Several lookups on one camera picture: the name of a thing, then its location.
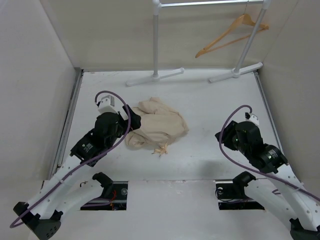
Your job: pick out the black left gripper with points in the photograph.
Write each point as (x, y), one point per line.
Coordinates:
(135, 121)

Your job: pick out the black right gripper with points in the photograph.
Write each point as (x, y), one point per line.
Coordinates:
(227, 132)

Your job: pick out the beige trousers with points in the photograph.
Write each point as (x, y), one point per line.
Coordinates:
(161, 125)

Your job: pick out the wooden clothes hanger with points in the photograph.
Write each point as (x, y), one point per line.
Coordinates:
(244, 19)

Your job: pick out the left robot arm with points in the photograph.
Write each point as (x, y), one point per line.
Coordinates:
(44, 213)

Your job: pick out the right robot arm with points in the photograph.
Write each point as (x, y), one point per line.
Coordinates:
(270, 180)

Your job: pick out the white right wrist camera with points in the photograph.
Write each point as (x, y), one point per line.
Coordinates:
(250, 117)

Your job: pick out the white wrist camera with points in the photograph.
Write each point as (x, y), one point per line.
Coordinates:
(106, 105)
(250, 117)

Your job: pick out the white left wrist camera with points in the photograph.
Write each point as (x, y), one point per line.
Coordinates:
(106, 105)

